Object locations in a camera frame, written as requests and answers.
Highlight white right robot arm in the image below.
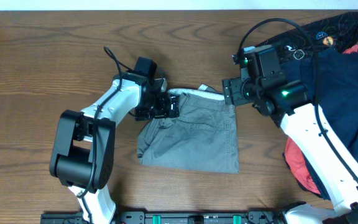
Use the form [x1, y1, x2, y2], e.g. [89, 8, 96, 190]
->
[223, 45, 358, 223]

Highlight red garment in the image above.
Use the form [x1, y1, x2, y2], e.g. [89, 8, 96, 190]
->
[283, 45, 358, 200]

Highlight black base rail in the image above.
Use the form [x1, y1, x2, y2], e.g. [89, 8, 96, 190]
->
[40, 205, 291, 224]

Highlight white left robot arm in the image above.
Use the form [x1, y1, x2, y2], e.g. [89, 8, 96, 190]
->
[40, 57, 179, 223]

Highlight grey shorts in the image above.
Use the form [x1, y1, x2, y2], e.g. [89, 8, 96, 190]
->
[137, 85, 240, 174]

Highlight black patterned shorts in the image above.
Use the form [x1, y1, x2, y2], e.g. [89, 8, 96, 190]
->
[258, 12, 358, 63]

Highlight navy blue garment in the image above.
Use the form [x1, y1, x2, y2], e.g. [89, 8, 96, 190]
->
[281, 39, 358, 200]

